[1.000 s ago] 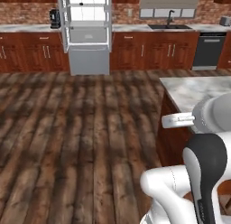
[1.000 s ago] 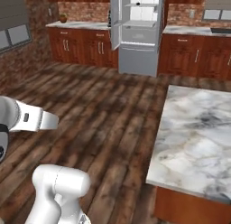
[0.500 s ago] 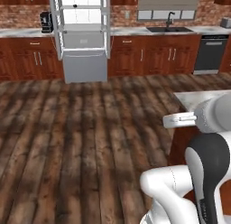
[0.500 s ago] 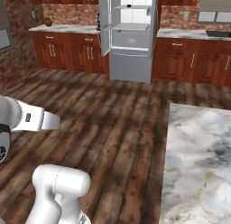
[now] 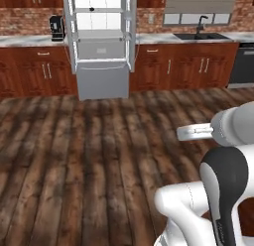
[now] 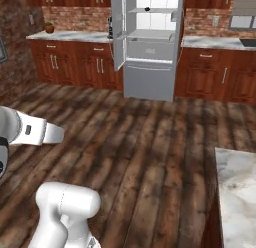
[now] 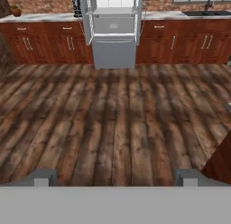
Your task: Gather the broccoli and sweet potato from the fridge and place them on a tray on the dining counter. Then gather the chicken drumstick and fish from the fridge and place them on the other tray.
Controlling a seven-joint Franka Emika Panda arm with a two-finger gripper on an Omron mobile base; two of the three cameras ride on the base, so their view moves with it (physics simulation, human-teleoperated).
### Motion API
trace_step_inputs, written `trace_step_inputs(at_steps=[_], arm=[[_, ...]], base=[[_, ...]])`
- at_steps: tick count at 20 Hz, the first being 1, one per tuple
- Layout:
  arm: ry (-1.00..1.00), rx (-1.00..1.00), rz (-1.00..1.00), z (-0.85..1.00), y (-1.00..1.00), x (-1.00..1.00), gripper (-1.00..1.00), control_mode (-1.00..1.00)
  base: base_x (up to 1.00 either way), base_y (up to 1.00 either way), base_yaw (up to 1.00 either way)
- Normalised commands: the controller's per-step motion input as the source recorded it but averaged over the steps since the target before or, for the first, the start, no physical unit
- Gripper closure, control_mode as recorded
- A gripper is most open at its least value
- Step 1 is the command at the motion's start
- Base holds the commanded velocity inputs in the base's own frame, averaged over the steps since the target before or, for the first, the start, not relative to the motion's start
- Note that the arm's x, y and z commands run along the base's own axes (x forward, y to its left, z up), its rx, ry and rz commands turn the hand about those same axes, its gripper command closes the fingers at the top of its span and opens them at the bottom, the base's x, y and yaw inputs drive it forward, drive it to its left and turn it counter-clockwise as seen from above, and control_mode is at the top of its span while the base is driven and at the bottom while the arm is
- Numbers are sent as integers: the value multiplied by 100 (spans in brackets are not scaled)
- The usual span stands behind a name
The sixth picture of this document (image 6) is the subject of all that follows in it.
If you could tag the potted green plant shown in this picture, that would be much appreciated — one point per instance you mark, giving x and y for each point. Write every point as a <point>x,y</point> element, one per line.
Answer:
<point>49,27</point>

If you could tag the window with grey blind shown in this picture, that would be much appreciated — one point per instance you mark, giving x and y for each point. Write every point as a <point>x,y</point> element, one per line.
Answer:
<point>243,8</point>

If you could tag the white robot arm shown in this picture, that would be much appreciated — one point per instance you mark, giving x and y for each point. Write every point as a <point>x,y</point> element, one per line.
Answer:
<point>63,205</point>

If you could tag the grey freezer drawer front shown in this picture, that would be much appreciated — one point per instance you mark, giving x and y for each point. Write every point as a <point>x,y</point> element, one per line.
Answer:
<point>148,86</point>

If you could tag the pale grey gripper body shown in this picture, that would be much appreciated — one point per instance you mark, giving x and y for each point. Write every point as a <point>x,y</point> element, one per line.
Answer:
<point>54,133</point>

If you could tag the grey fridge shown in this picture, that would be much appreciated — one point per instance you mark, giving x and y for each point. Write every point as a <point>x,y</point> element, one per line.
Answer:
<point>150,51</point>

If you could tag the brown wooden base cupboards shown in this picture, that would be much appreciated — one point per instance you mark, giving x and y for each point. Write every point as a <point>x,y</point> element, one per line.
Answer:
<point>73,63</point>
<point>213,75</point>

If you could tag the grey fridge door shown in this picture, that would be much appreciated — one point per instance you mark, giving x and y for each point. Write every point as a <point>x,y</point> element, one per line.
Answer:
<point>179,22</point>
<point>117,28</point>

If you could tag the brown wooden island cabinet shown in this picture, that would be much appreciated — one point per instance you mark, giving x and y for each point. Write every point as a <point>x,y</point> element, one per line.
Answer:
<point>213,225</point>

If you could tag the small dark food item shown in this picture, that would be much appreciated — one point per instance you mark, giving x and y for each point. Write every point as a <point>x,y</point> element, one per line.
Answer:
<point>147,8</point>

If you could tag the dark sink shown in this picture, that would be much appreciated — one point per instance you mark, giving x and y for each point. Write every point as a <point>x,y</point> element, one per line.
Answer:
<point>249,42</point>

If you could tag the grey wall socket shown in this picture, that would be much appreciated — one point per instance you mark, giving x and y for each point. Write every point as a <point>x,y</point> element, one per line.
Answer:
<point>31,19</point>
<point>215,21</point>

